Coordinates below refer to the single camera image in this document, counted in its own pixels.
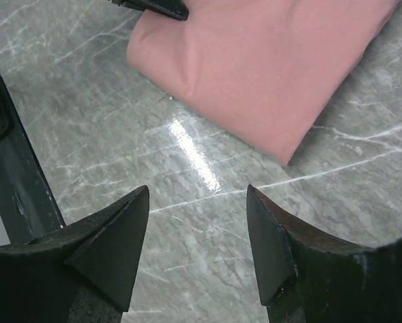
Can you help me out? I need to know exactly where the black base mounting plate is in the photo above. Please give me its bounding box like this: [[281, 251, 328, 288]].
[[0, 74, 65, 246]]

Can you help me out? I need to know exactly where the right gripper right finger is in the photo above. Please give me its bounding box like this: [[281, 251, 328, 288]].
[[246, 186, 402, 306]]

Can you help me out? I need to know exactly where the pink printed t shirt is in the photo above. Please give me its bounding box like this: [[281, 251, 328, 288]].
[[127, 1, 397, 165]]

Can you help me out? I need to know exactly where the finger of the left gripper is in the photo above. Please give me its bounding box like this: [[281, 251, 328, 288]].
[[110, 0, 189, 21]]

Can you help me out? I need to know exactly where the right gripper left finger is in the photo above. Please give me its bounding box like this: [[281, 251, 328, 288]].
[[0, 186, 149, 312]]

